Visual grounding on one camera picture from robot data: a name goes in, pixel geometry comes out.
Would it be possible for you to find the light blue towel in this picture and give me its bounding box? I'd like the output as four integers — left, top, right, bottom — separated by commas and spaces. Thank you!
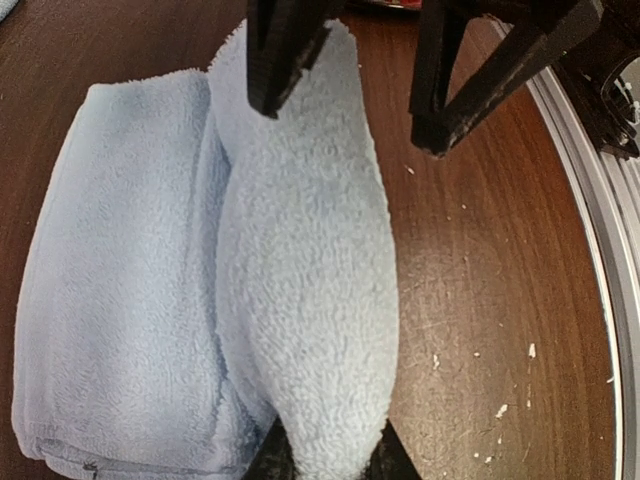
11, 21, 399, 479
0, 0, 19, 22

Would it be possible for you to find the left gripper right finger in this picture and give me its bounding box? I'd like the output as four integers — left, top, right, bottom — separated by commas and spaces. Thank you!
367, 422, 418, 480

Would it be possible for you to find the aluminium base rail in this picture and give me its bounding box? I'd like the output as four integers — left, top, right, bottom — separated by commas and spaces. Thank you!
527, 67, 639, 479

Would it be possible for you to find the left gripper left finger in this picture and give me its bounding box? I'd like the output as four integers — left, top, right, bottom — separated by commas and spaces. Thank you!
244, 419, 297, 480

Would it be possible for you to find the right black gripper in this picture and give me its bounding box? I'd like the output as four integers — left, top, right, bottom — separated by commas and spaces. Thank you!
409, 0, 639, 160

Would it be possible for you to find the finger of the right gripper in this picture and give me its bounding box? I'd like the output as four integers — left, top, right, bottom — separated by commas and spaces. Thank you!
247, 0, 345, 119

